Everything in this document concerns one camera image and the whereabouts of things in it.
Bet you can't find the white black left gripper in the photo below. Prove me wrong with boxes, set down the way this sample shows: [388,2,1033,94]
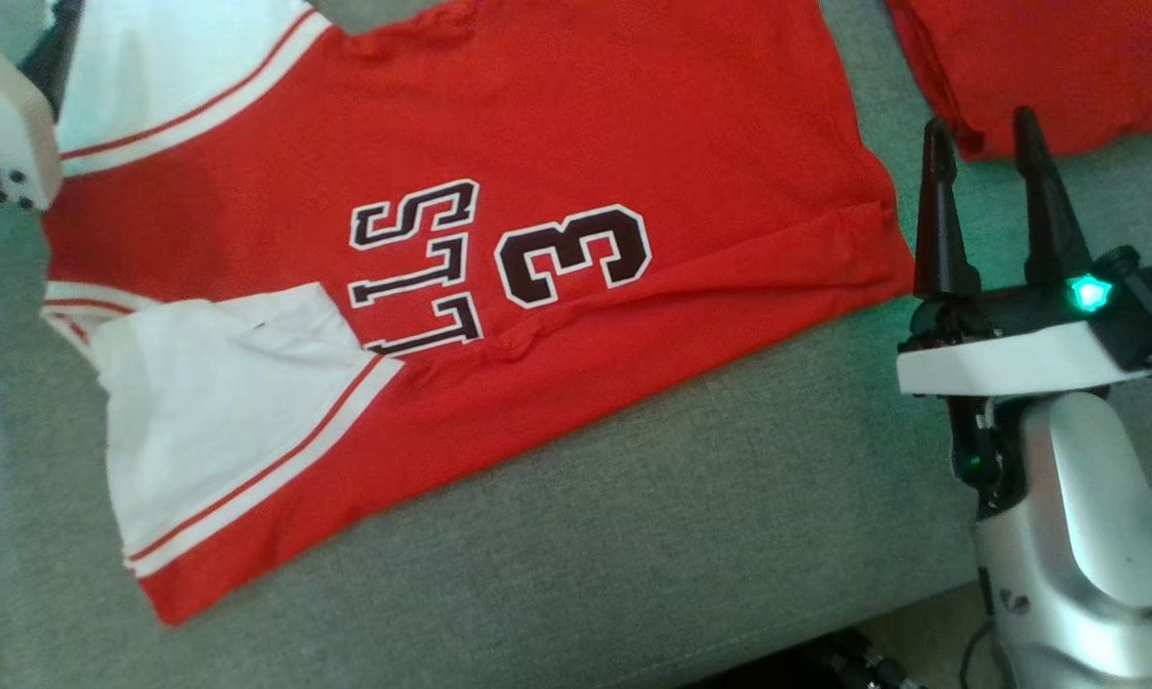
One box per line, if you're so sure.
[0,0,84,240]

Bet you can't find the red shorts with white stripe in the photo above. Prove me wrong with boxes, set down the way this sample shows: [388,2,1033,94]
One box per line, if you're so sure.
[885,0,1152,162]

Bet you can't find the yellow and grey sofa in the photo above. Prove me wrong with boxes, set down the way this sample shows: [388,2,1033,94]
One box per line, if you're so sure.
[0,0,1152,689]

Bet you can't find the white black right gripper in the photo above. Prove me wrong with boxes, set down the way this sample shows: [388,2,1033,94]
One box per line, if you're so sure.
[897,105,1152,513]

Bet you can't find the red white basketball jersey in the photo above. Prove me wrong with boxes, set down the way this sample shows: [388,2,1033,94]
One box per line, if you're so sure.
[38,0,917,628]

